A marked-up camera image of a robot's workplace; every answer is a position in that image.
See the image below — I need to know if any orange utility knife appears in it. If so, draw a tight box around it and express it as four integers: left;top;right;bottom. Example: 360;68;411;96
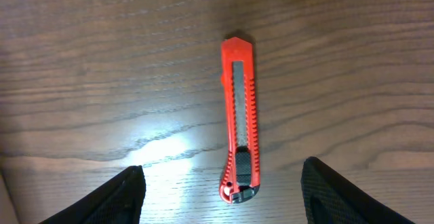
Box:
219;37;260;204

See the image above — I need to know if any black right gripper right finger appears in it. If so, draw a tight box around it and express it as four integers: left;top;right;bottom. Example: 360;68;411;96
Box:
301;157;413;224

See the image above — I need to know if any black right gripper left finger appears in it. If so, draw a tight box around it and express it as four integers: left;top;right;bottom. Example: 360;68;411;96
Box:
41;166;146;224

